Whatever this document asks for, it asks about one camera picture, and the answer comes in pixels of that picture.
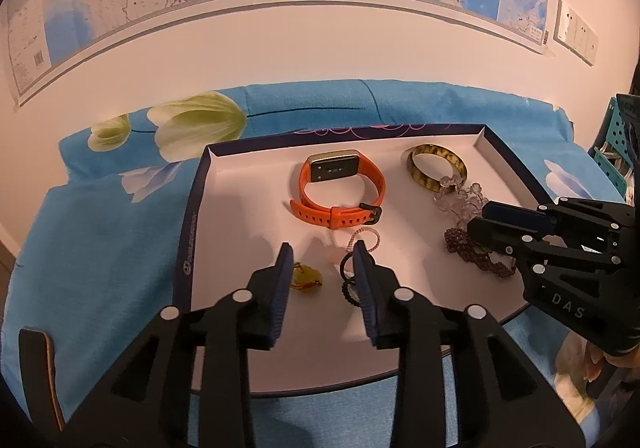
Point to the teal perforated plastic basket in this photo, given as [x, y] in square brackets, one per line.
[612, 162]

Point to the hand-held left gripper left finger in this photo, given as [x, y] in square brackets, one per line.
[282, 288]

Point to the blue floral bed sheet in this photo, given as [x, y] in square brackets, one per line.
[100, 238]

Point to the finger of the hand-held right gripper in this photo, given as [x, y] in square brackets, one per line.
[500, 234]
[510, 214]

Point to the amber yellow pendant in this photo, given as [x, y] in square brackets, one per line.
[307, 279]

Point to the yellow brown patterned bangle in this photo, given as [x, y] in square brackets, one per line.
[427, 180]

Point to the white wall switch panel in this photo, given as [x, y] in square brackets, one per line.
[575, 30]

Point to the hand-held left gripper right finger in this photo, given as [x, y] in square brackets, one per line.
[364, 288]

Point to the shallow white tray box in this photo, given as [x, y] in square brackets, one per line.
[280, 208]

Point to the dark wooden board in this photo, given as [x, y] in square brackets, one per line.
[42, 378]

